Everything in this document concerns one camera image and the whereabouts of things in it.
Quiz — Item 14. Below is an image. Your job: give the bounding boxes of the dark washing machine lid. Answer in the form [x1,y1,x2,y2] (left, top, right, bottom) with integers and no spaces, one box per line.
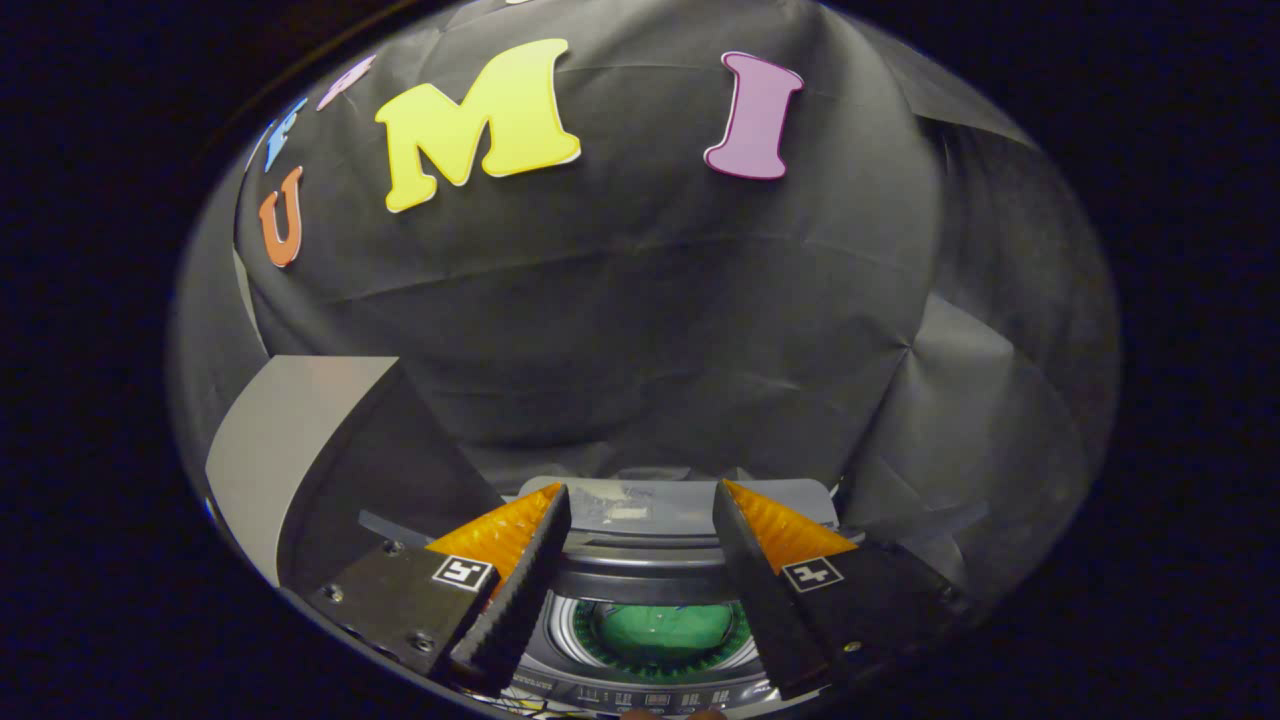
[518,476,841,546]

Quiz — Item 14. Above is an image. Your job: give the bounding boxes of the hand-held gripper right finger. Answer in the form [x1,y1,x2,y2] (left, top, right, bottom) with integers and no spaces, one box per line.
[711,478,969,701]

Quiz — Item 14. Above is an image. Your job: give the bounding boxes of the grey cabinet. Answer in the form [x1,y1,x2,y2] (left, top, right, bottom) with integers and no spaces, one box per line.
[205,355,506,589]

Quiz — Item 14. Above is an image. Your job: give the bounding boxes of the grey washing machine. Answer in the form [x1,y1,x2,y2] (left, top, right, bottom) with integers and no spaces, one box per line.
[490,535,801,716]

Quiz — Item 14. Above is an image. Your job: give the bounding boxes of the green polo shirt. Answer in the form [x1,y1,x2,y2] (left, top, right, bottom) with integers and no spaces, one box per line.
[598,602,738,656]

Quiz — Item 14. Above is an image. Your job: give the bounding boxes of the black backdrop cloth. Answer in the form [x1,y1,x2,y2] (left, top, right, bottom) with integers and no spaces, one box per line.
[170,0,1121,621]

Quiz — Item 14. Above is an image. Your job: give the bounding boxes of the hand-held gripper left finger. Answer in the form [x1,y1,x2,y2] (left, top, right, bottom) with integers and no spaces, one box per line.
[303,483,573,698]

